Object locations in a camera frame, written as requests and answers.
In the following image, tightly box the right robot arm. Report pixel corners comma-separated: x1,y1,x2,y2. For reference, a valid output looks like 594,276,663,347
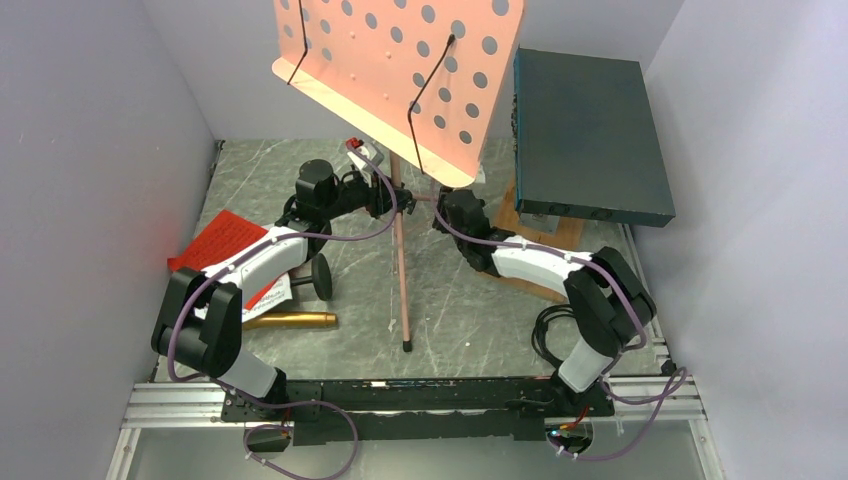
434,187,656,415

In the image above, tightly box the red sheet music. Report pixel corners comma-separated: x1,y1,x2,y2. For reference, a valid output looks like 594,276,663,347
167,210,268,272

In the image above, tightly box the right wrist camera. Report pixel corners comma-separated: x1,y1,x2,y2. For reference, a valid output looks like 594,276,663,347
474,165,486,185

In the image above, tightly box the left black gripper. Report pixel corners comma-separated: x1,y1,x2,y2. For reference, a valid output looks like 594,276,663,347
322,169,411,221

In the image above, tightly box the white sheet music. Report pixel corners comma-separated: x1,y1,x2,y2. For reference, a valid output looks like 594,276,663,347
242,274,293,323

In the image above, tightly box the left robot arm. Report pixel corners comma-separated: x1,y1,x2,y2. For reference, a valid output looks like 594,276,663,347
151,159,415,420

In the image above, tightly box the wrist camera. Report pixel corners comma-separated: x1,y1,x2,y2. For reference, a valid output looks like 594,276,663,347
345,137,384,175
474,165,486,185

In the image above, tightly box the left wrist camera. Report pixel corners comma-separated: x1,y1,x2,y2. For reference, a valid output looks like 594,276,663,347
345,137,384,175

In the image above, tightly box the purple cable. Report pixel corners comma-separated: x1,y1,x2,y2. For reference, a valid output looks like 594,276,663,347
165,146,399,384
431,185,689,463

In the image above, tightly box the coiled black cable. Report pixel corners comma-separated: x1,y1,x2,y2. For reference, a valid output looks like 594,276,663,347
530,304,584,367

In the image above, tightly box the pink music stand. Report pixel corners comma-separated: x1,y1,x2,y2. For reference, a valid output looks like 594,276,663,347
272,0,528,353

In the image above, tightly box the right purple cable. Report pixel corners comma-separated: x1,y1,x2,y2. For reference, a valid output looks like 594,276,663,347
431,185,689,463

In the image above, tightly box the gold metal tube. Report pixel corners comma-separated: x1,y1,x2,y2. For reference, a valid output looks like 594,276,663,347
242,312,338,331

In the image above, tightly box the wooden board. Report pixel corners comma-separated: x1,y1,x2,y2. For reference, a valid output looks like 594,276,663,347
492,178,585,304

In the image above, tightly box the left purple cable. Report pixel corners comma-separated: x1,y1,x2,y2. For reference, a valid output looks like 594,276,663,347
165,146,399,384

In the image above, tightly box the dark teal amplifier box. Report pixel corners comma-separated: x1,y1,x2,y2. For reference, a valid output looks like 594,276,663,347
512,48,676,228

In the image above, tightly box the black round-base stand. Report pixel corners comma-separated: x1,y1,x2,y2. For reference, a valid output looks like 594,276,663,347
290,253,334,301

